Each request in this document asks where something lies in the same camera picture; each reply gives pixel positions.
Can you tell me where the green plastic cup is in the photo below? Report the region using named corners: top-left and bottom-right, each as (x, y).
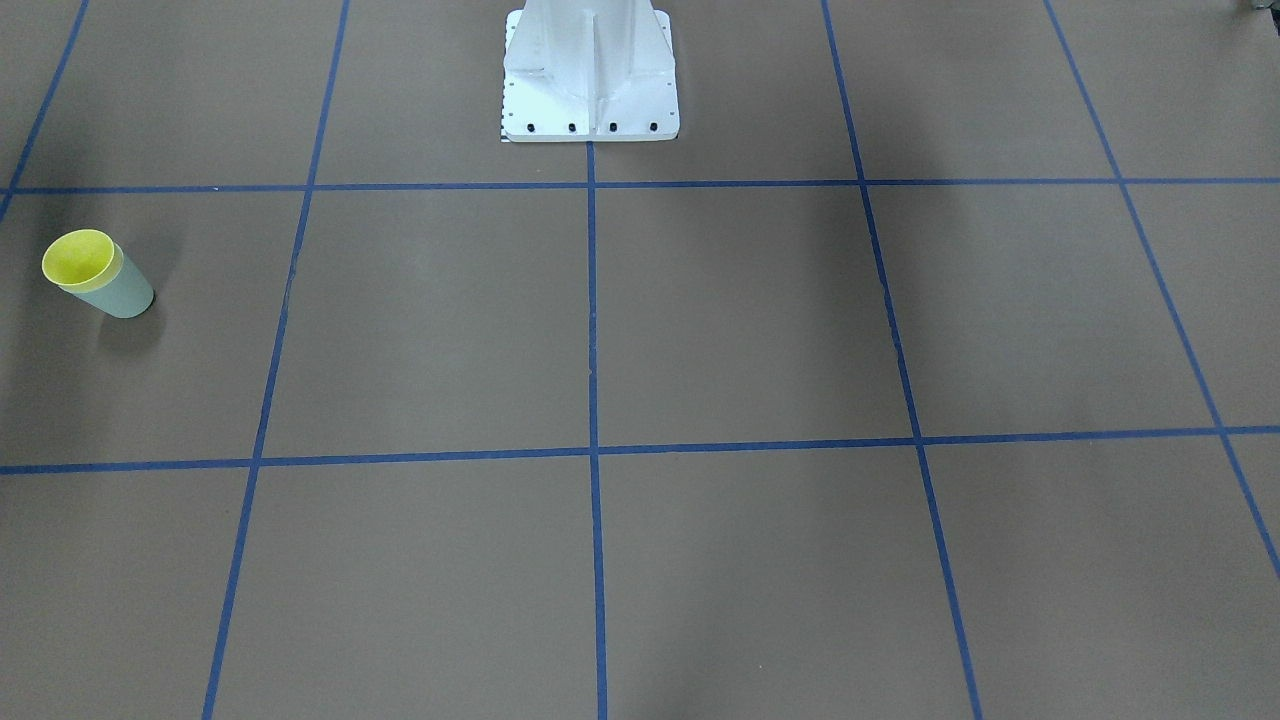
top-left (65, 245), bottom-right (156, 319)

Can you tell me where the yellow plastic cup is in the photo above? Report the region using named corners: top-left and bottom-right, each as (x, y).
top-left (40, 229), bottom-right (125, 295)

